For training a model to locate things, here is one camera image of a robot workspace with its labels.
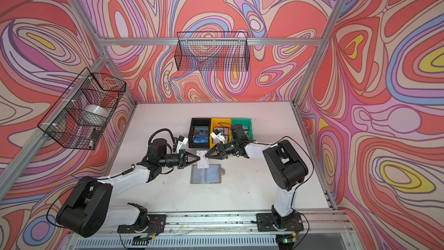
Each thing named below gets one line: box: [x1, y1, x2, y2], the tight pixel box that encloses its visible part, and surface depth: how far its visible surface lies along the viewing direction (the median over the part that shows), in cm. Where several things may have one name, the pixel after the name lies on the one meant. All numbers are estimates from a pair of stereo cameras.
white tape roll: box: [79, 104, 110, 126], surface depth 74 cm
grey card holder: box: [190, 163, 226, 185], surface depth 88 cm
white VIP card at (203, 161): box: [196, 150, 209, 169], surface depth 82 cm
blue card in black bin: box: [193, 136, 209, 144], surface depth 101 cm
